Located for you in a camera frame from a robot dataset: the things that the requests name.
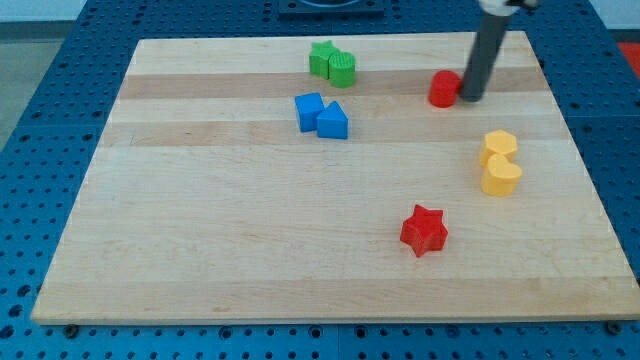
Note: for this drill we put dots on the white rod mount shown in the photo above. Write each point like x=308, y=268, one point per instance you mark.
x=507, y=7

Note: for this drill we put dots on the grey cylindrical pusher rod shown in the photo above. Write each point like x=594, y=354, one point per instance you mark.
x=484, y=52

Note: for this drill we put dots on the red cylinder block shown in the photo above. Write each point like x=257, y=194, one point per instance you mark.
x=444, y=89

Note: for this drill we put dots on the green star block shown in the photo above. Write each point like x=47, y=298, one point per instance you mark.
x=319, y=57

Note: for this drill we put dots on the red star block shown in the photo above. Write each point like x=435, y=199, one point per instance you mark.
x=424, y=231

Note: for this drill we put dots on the yellow hexagon block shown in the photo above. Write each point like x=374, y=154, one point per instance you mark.
x=498, y=142

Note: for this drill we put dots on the yellow heart block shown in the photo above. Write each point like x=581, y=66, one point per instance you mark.
x=500, y=176

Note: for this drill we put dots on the green cylinder block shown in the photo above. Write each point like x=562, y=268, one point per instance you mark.
x=342, y=69

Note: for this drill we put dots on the blue triangle block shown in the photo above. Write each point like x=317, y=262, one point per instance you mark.
x=332, y=122

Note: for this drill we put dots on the blue cube block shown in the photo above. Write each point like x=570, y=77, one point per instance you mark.
x=308, y=107

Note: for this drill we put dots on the wooden board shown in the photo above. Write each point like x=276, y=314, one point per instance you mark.
x=205, y=204

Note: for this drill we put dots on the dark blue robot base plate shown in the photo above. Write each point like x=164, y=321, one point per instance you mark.
x=332, y=8

